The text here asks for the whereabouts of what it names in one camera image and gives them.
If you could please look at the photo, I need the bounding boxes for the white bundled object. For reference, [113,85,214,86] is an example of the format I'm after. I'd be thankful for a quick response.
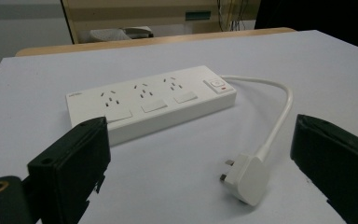
[89,25,154,43]

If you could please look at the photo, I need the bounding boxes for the white power strip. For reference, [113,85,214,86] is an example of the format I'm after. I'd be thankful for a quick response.
[65,64,238,147]

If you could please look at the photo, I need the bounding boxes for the beige wooden cabinet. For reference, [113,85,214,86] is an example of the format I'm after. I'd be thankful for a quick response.
[60,0,262,45]

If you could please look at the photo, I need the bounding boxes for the white power plug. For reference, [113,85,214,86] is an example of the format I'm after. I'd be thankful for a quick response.
[219,148,272,207]

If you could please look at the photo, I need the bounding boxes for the bundle of hanging cables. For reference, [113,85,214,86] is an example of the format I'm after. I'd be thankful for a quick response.
[216,0,247,33]

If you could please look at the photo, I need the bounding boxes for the dark curtain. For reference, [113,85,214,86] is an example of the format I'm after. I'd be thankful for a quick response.
[254,0,358,54]

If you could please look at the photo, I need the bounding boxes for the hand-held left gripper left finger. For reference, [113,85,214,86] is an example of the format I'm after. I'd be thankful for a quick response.
[27,116,112,224]

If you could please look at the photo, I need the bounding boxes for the white power cable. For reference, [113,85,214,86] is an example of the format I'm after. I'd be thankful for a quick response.
[220,75,294,157]

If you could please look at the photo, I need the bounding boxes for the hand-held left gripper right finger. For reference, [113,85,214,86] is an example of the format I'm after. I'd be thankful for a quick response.
[290,113,358,224]

